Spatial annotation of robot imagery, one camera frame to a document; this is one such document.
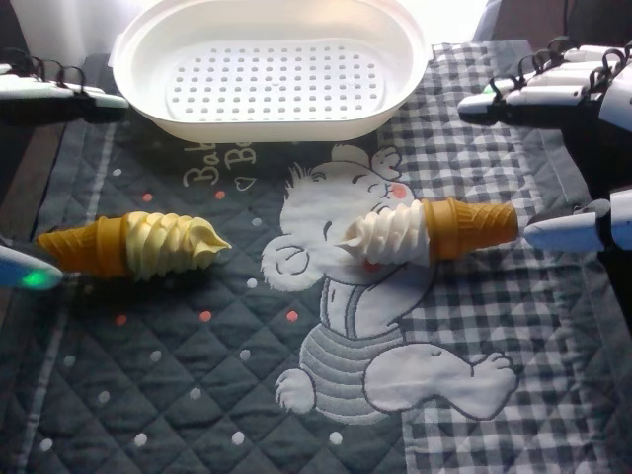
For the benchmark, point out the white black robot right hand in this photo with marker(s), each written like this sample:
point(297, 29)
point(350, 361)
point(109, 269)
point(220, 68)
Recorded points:
point(553, 94)

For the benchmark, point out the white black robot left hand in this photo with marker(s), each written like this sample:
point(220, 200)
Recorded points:
point(44, 96)

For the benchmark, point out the white swirl toy ice cream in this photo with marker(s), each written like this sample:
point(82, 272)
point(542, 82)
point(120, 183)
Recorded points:
point(444, 229)

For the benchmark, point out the yellow swirl toy ice cream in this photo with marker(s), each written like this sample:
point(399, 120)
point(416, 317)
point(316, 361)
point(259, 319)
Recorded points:
point(148, 244)

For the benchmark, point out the white oval perforated basket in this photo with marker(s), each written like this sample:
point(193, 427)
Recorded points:
point(266, 74)

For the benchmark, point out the grey quilt with printed bear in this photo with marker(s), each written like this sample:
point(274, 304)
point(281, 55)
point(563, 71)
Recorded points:
point(197, 395)

